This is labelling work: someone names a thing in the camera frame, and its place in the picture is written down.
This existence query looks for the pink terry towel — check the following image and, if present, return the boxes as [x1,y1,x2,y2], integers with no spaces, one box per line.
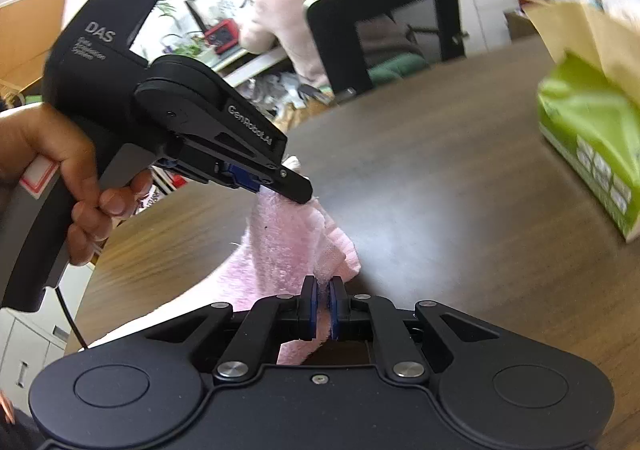
[150,156,362,367]

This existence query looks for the left hand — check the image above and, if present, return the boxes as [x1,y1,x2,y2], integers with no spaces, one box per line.
[1,103,152,266]

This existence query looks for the red small appliance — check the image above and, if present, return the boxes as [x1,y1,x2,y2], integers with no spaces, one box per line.
[204,18,240,54]

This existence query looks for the black office chair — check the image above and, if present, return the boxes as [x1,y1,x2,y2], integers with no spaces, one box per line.
[304,0,465,98]

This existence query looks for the grey metal cabinet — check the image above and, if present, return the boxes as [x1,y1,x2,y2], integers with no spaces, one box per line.
[1,287,77,413]

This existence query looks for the green package bag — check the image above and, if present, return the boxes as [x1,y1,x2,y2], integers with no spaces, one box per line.
[537,53,639,242]

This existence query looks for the brown paper bag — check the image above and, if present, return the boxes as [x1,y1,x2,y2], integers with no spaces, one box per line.
[525,1,639,103]

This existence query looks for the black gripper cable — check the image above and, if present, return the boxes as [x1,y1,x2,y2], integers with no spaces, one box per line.
[53,284,90,350]

